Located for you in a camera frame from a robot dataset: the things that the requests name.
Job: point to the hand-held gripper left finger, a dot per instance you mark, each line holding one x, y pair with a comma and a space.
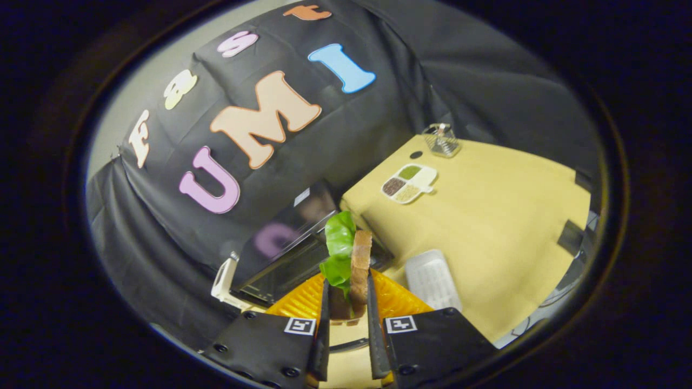
324, 335

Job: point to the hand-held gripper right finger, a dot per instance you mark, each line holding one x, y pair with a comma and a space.
374, 335

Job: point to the lettuce sandwich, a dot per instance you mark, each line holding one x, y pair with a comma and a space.
359, 265

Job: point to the black toaster oven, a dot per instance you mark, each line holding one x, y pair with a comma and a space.
281, 270

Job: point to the white bread toaster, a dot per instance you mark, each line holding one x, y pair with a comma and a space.
223, 283

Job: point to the white ribbed oblong plate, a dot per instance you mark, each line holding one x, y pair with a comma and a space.
432, 281

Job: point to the white divided grain dish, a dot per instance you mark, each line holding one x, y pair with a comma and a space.
408, 185

